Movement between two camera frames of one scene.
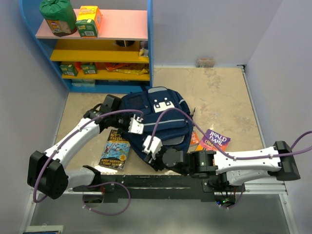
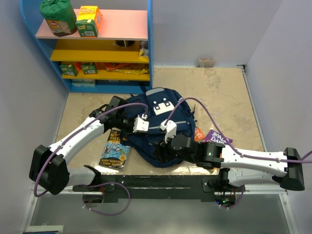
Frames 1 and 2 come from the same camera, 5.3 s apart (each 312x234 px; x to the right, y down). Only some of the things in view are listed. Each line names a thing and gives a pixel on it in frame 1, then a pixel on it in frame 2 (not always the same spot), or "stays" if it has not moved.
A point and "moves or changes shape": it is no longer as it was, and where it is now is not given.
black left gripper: (129, 117) stays
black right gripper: (154, 161) -> (160, 147)
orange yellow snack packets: (137, 68) stays
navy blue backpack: (165, 114) moves or changes shape
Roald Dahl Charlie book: (222, 141) stays
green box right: (89, 68) stays
